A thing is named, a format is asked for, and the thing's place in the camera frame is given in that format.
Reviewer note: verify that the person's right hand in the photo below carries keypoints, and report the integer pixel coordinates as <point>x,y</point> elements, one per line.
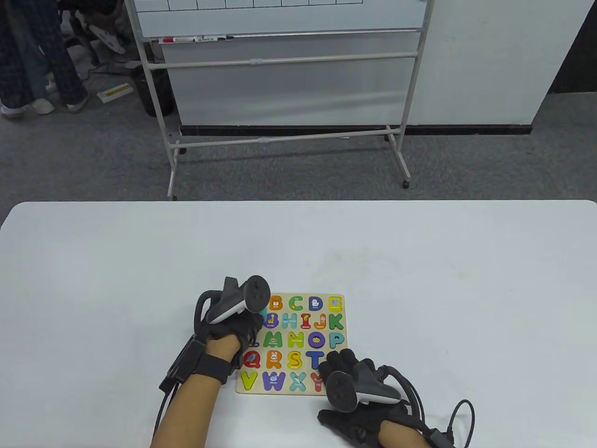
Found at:
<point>359,425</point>

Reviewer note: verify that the person's left hand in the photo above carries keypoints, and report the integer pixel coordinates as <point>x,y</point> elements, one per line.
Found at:
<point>238,329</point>

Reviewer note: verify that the yellow-green V-shaped letter block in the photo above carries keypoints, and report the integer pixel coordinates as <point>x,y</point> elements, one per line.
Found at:
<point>248,380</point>

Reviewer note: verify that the teal H-shaped letter block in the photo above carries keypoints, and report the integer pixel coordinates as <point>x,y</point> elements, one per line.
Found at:
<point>290,321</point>

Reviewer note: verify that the wooden alphabet puzzle board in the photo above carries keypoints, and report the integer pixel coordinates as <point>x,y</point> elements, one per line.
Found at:
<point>303,303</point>

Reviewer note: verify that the purple O-shaped letter block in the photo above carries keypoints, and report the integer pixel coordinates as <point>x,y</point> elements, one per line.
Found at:
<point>310,340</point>

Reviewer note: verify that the dark blue T-shaped letter block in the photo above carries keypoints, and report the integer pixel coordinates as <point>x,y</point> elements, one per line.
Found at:
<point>315,360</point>

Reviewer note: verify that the teal P-shaped letter block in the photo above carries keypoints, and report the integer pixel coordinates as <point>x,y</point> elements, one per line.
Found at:
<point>336,340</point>

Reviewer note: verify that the green K-shaped letter block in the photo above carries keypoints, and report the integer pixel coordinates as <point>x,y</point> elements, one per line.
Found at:
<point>336,322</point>

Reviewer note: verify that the person's left forearm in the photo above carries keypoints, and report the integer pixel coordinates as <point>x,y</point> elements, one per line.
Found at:
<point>186,415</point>

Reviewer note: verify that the grey black left hand controller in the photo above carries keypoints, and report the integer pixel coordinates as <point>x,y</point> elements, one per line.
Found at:
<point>238,301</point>

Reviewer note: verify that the grey black hand controller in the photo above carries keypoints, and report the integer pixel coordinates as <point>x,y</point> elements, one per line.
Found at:
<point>368,387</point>
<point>238,301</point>

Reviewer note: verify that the grey black right hand controller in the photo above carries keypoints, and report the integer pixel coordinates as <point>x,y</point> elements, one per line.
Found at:
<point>368,387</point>

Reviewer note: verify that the black bin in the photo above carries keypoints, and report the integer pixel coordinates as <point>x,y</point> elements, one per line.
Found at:
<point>161,93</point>

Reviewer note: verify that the yellow white box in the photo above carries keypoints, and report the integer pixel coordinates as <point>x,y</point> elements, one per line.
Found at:
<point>115,93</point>

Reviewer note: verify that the black marker pen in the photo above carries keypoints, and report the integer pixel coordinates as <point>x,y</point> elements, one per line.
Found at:
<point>214,38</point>

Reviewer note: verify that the red marker pen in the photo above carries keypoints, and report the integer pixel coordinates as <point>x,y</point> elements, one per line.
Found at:
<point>175,40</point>

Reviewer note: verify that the whiteboard on metal stand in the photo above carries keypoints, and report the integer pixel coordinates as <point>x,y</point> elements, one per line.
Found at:
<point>280,18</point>

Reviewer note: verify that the office chair base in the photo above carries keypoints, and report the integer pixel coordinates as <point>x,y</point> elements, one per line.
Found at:
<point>105,35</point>

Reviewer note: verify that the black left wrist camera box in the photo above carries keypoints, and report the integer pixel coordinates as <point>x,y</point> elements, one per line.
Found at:
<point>182,366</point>

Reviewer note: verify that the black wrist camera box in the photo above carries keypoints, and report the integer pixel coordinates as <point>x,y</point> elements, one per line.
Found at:
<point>182,366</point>
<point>440,439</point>

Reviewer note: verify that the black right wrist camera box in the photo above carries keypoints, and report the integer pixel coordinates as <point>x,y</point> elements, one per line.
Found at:
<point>440,439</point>

